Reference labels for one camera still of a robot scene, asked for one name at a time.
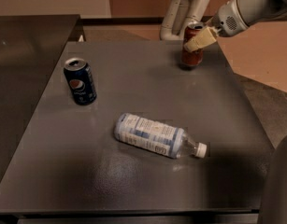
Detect red coke can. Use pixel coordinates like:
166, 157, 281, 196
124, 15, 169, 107
181, 22, 204, 68

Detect blue pepsi can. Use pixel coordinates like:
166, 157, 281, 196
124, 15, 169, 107
64, 58, 97, 105

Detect clear plastic water bottle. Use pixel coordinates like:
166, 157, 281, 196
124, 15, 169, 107
114, 113, 208, 159

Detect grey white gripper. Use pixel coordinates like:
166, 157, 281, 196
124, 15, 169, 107
183, 0, 252, 52

